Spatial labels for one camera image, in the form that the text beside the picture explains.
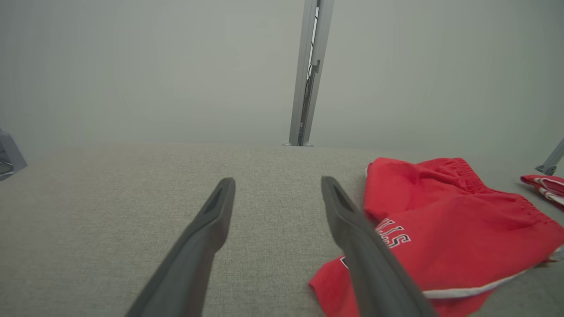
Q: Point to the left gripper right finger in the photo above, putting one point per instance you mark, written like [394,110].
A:
[370,268]

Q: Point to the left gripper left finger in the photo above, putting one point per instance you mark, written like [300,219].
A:
[194,255]

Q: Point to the red number 23 jersey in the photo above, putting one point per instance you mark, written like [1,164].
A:
[462,229]

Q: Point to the red shirt with white sleeves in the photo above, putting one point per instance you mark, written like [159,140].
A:
[546,185]

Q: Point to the grey metal stand base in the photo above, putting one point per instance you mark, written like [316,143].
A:
[9,154]

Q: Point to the grey slanted metal leg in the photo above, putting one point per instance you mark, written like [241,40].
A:
[553,160]

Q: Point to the grey metal post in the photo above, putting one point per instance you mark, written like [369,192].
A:
[304,88]

